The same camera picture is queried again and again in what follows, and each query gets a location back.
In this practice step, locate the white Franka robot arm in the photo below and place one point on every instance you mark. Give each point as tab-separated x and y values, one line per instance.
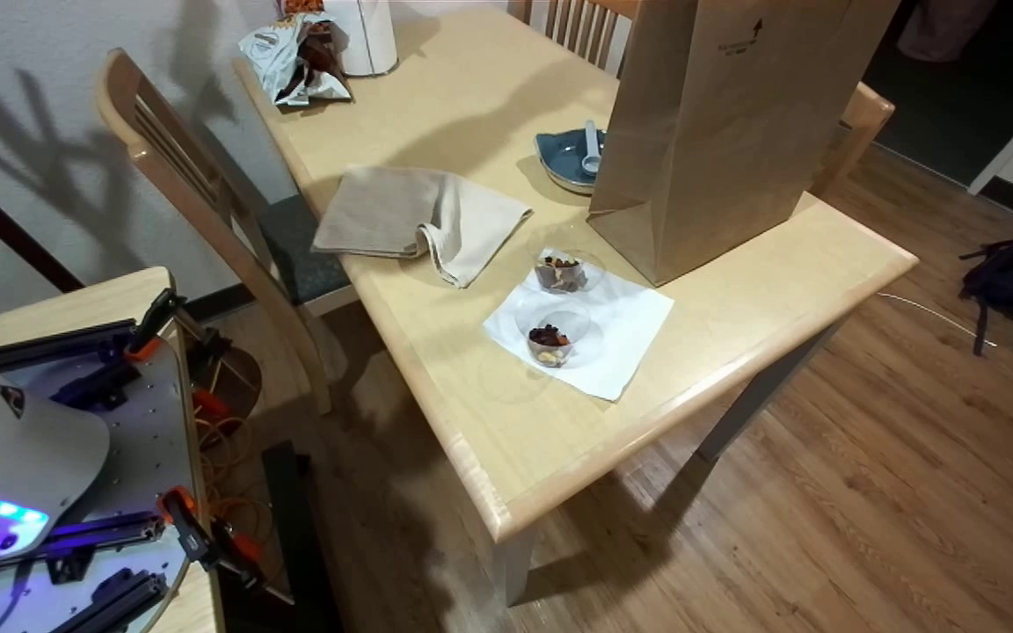
15	460

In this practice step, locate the brown paper shopping bag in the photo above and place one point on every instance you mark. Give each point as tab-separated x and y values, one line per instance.
729	127

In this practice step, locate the black floor bag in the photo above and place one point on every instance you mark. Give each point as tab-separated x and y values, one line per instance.
1009	284

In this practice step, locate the chocolate cupcake in clear cup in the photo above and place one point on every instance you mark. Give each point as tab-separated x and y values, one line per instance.
559	274
550	345

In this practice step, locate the white paper napkin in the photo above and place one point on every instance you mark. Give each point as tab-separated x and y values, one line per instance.
613	328

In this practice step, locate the beige folded cloth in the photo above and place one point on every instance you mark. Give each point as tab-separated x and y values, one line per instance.
389	213

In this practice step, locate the blue ceramic bowl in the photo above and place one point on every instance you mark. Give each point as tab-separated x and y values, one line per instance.
559	160

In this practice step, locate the white spoon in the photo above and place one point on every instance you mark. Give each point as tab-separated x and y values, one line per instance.
591	147

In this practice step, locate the white container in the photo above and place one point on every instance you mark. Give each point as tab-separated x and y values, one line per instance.
367	37

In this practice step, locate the black orange clamp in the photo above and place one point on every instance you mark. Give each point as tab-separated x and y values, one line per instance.
156	321
193	521

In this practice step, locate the wooden chair with grey seat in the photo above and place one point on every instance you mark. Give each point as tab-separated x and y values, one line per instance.
178	176

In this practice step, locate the robot mounting stand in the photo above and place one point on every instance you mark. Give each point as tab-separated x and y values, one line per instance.
142	434

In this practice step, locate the dark metal mounting bracket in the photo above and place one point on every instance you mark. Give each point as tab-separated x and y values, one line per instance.
62	352
114	603
103	542

